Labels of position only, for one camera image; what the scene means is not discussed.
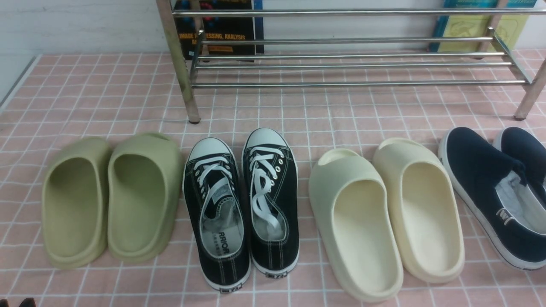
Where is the black canvas sneaker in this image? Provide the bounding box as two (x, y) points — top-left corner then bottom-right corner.
(241, 127), (299, 278)
(182, 137), (251, 293)

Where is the metal shoe rack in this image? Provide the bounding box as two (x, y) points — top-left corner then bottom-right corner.
(156, 0), (545, 125)

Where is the navy slip-on shoe left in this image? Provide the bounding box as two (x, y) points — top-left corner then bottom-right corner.
(438, 127), (546, 270)

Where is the navy slip-on shoe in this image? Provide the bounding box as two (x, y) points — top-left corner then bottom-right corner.
(493, 127), (546, 189)
(438, 127), (546, 270)

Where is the navy slip-on shoe right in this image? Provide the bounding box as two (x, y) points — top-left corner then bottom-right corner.
(493, 127), (546, 189)

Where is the cream slide sandal left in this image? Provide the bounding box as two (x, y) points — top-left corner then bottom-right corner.
(308, 148), (403, 303)

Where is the cream slide sandal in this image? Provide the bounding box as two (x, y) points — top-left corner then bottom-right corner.
(372, 138), (465, 284)
(308, 148), (403, 303)

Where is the green slide sandal right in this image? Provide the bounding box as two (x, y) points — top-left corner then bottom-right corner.
(107, 132), (184, 262)

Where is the green slide sandal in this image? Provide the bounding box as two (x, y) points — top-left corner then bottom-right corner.
(107, 132), (184, 262)
(41, 137), (112, 269)

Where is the black image processing book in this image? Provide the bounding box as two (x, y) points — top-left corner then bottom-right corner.
(175, 0), (264, 61)

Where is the cream slide sandal right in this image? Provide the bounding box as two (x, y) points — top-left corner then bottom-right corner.
(372, 138), (465, 284)

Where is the green slide sandal left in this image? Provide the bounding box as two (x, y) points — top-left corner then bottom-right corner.
(41, 137), (112, 269)

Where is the pink checkered floor mat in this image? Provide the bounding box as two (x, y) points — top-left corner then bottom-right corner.
(0, 54), (545, 307)

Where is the teal and yellow book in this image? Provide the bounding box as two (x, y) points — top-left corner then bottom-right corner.
(428, 0), (529, 52)

